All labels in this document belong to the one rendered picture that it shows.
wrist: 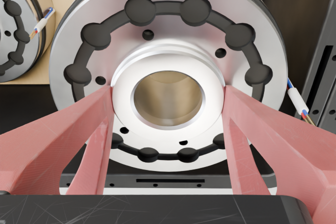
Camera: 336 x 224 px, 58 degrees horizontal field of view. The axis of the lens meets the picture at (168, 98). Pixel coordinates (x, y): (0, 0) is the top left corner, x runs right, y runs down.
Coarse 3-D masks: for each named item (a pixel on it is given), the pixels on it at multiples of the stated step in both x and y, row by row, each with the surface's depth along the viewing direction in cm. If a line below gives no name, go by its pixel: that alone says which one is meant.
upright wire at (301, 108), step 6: (288, 78) 14; (288, 84) 13; (288, 90) 13; (294, 90) 13; (294, 96) 13; (300, 96) 13; (294, 102) 13; (300, 102) 12; (300, 108) 12; (306, 108) 12; (300, 114) 12; (306, 114) 12; (306, 120) 12; (312, 120) 12
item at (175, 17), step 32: (96, 0) 11; (128, 0) 11; (160, 0) 11; (192, 0) 11; (224, 0) 11; (64, 32) 11; (96, 32) 12; (128, 32) 11; (160, 32) 11; (192, 32) 11; (224, 32) 11; (256, 32) 11; (64, 64) 12; (96, 64) 12; (224, 64) 12; (256, 64) 13; (64, 96) 13; (256, 96) 13; (128, 160) 16; (160, 160) 16; (192, 160) 16
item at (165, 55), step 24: (144, 48) 12; (168, 48) 11; (192, 48) 12; (120, 72) 12; (144, 72) 12; (192, 72) 12; (216, 72) 12; (120, 96) 12; (216, 96) 12; (120, 120) 13; (144, 120) 13; (168, 120) 14; (192, 120) 13; (216, 120) 13
